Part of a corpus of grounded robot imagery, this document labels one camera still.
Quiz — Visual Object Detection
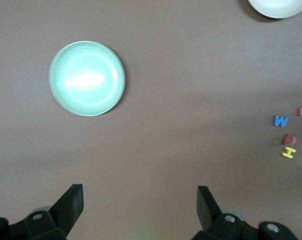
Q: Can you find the blue foam capital W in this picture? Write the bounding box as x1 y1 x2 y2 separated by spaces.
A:
273 114 291 128

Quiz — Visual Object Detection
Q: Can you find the yellow foam letter H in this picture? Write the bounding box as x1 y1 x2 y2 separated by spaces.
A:
281 146 297 159

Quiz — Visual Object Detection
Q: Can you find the red foam letter O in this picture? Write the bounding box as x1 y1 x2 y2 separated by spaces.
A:
282 133 298 146

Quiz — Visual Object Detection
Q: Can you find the beige round plate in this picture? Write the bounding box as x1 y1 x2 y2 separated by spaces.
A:
246 0 302 20

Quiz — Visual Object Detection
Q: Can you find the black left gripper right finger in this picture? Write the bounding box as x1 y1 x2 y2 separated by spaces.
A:
190 185 299 240

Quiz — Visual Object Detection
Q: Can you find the brown table mat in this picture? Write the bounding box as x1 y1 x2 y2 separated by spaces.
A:
0 0 302 240

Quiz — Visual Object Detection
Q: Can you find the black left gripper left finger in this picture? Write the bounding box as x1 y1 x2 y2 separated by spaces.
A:
0 183 85 240

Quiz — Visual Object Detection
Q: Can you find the pale green round plate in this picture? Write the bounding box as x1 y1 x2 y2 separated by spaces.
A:
48 40 126 117

